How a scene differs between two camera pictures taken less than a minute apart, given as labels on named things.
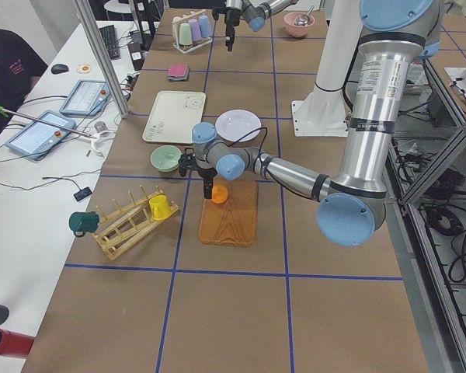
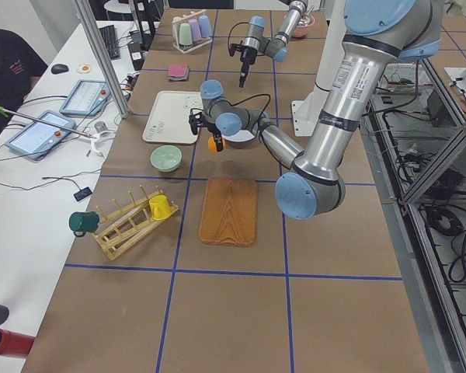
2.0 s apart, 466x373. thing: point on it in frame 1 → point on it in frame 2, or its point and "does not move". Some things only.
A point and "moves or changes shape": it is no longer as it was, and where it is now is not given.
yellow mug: x=160 y=207 does not move
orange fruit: x=219 y=193 moves or changes shape
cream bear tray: x=173 y=116 does not move
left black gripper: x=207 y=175 → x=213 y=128
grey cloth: x=180 y=78 does not move
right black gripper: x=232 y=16 → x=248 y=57
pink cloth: x=177 y=70 does not move
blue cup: x=205 y=26 does not move
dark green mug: x=81 y=222 does not move
